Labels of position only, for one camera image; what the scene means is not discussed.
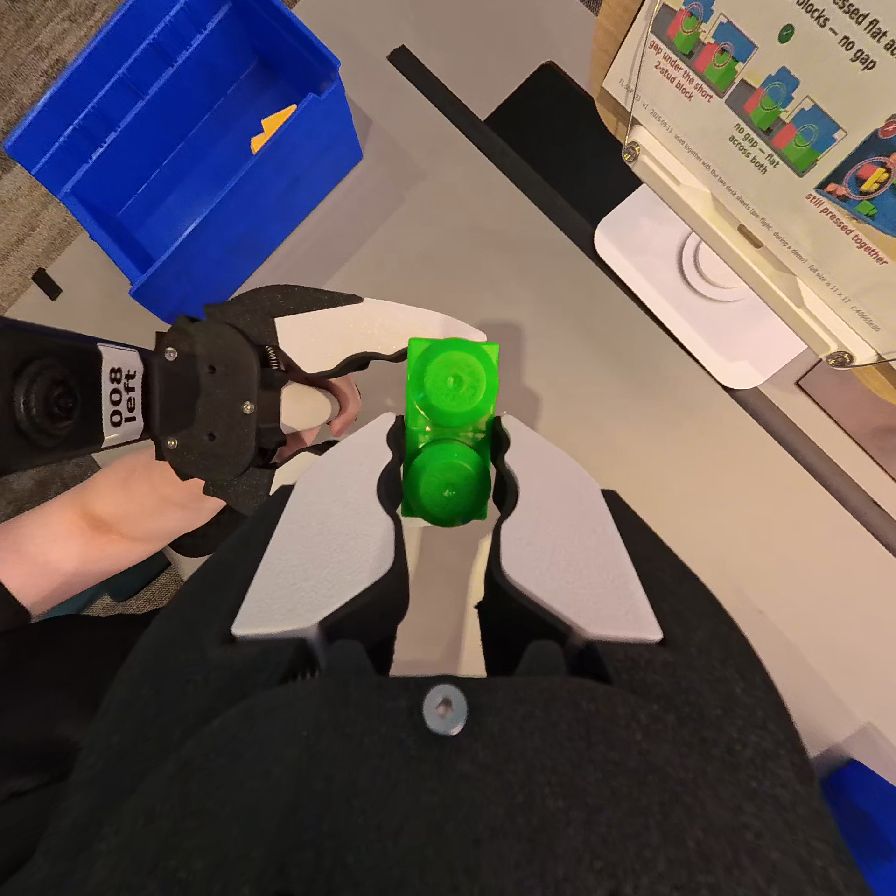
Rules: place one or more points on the person's black jacket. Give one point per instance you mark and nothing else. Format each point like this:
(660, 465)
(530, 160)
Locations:
(56, 700)

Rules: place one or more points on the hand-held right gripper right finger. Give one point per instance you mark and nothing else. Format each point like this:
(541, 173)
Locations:
(567, 553)

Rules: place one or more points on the dark blue flat panel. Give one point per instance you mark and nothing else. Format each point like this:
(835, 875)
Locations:
(854, 413)

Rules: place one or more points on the white document stand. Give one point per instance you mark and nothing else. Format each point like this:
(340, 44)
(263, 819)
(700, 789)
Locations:
(665, 266)

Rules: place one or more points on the person's left hand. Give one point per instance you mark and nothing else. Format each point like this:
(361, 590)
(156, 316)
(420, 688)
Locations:
(154, 504)

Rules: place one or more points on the small black rectangular object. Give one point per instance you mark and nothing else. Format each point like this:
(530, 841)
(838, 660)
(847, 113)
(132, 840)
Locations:
(46, 283)

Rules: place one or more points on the rounded wooden board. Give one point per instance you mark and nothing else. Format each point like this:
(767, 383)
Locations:
(605, 70)

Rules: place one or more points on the person's left forearm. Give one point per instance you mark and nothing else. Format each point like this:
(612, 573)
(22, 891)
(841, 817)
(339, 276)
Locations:
(42, 553)

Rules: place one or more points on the printed instruction sheet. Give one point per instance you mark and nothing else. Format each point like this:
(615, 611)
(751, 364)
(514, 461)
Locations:
(791, 91)

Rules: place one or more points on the small green block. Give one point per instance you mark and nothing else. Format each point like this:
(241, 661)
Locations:
(448, 420)

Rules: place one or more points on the grey desk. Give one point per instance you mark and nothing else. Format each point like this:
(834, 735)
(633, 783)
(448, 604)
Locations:
(630, 490)

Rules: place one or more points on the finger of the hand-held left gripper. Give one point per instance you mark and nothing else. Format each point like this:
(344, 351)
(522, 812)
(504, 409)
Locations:
(364, 329)
(290, 472)

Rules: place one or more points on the black desk inlay panel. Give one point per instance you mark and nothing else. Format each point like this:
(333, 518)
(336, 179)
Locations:
(560, 133)

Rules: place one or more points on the yellow block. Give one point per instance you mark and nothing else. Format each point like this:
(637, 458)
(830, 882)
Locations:
(269, 133)

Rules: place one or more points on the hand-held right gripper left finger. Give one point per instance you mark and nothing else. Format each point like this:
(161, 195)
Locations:
(322, 553)

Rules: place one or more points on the blue plastic bin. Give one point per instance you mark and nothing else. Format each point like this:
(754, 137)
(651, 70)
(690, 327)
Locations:
(175, 175)
(864, 833)

